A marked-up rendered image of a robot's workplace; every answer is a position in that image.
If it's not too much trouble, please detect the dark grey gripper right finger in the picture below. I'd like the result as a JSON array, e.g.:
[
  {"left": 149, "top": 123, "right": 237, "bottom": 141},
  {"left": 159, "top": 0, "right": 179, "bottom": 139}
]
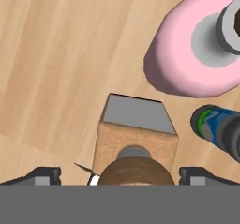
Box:
[{"left": 178, "top": 166, "right": 240, "bottom": 187}]

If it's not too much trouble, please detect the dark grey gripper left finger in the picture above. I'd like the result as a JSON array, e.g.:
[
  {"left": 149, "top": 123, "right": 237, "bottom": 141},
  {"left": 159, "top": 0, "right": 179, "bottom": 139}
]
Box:
[{"left": 0, "top": 167, "right": 62, "bottom": 187}]

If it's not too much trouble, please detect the small white object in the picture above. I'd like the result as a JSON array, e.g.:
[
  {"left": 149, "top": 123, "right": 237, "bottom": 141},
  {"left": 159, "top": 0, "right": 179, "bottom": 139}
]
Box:
[{"left": 88, "top": 174, "right": 101, "bottom": 187}]

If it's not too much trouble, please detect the blue and green labelled bottle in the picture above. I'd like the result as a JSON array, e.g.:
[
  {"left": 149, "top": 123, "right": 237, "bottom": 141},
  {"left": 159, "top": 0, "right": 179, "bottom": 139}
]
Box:
[{"left": 189, "top": 104, "right": 240, "bottom": 165}]

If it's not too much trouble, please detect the brown bottle with grey neck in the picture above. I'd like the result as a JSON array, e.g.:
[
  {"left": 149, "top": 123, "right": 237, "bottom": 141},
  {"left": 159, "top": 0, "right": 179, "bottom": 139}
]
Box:
[{"left": 97, "top": 144, "right": 176, "bottom": 187}]

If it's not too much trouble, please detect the tan box with grey top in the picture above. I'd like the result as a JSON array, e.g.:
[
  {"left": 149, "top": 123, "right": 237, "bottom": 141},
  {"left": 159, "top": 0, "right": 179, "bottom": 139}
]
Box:
[{"left": 92, "top": 92, "right": 180, "bottom": 183}]

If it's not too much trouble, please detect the pink bottle with grey neck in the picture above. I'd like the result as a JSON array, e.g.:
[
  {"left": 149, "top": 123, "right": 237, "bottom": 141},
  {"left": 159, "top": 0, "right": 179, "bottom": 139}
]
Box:
[{"left": 142, "top": 0, "right": 240, "bottom": 98}]

